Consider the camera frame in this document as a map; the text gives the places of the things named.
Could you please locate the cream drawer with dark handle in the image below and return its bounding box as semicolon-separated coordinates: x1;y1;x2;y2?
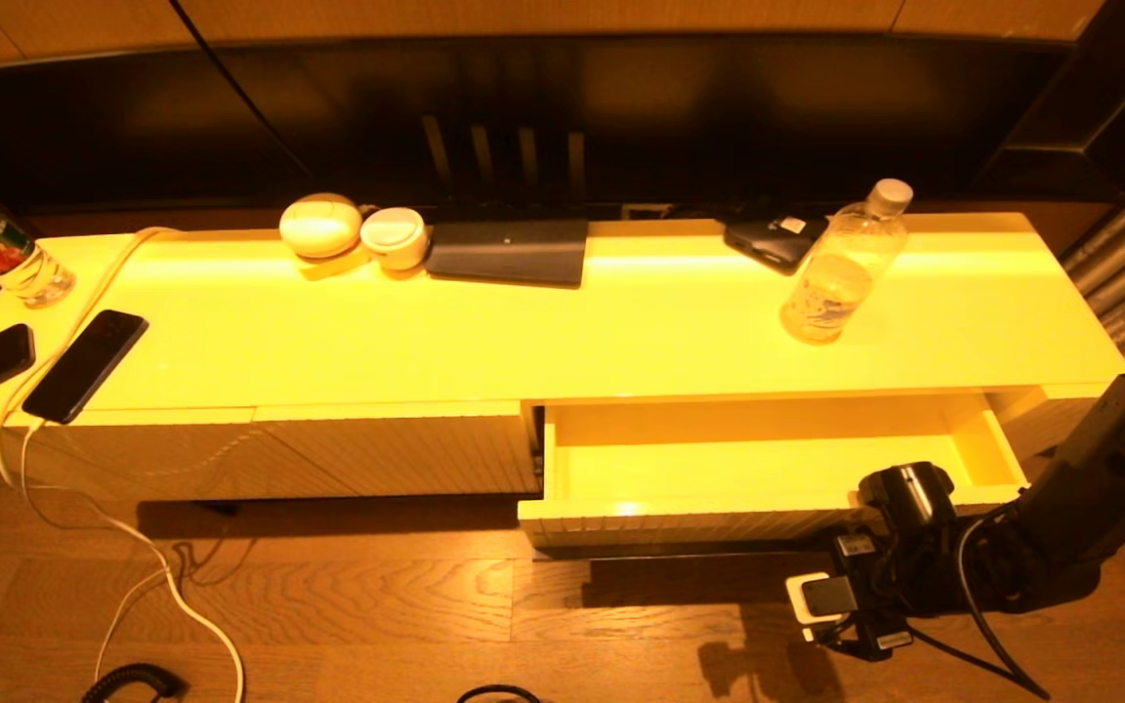
519;391;1027;559

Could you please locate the clear bottle with white cap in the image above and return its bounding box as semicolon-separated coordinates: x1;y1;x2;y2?
779;179;913;346

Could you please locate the long white cabinet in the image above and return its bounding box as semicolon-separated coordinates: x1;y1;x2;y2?
0;213;1125;504

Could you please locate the black device with white label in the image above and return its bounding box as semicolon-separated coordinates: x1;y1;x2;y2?
724;215;829;276

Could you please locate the dark grey flat box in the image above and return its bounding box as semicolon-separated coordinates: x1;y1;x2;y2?
424;219;590;289

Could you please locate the dark wooden shelf unit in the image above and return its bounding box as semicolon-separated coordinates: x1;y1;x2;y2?
978;0;1125;201

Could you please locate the white round lidded cup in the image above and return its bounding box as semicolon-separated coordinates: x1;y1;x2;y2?
360;207;430;271

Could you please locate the black television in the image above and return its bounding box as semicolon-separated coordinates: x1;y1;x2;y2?
0;34;1071;224

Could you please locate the white egg-shaped case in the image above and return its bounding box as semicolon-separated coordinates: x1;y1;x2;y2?
279;193;364;260

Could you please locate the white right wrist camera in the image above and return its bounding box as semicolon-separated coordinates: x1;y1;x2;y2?
785;573;856;641

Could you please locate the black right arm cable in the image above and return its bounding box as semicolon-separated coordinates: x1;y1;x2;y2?
904;513;1052;699

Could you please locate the black base plug cable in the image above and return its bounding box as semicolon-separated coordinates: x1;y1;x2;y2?
456;684;544;703

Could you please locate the black coiled cable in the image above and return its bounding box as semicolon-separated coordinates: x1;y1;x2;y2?
81;663;188;703

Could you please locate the thin white phone cable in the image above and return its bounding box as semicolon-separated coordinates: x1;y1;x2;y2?
21;422;178;684

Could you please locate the thin black television cable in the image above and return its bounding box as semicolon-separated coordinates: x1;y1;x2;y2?
170;0;314;182

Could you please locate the thick white power cable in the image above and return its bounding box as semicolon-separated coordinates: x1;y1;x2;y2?
0;227;246;703

